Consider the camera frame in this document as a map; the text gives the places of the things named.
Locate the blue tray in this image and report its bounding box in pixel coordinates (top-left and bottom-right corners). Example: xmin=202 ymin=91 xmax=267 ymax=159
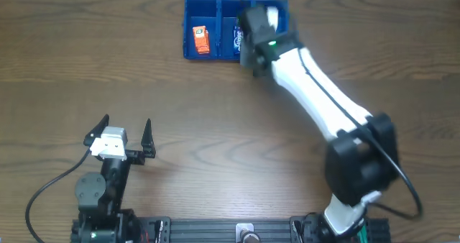
xmin=183 ymin=0 xmax=290 ymax=62

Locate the black cable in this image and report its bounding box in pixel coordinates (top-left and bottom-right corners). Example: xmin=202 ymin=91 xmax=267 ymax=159
xmin=239 ymin=0 xmax=423 ymax=221
xmin=24 ymin=147 xmax=93 ymax=243

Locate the mounting rail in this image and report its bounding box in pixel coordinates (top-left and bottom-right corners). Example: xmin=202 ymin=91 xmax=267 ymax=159
xmin=70 ymin=216 xmax=391 ymax=243

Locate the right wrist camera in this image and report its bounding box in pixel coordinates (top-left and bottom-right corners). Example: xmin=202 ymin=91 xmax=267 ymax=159
xmin=265 ymin=6 xmax=280 ymax=32

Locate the blue candy pack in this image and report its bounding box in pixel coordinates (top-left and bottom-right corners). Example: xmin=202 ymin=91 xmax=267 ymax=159
xmin=232 ymin=24 xmax=244 ymax=55

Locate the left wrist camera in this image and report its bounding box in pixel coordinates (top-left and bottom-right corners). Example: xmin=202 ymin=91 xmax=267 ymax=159
xmin=88 ymin=126 xmax=129 ymax=161

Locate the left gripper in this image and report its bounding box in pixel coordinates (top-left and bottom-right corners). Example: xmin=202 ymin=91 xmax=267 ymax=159
xmin=83 ymin=114 xmax=157 ymax=166

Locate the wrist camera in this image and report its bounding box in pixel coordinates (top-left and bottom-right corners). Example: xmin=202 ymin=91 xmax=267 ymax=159
xmin=88 ymin=126 xmax=129 ymax=161
xmin=265 ymin=6 xmax=280 ymax=32

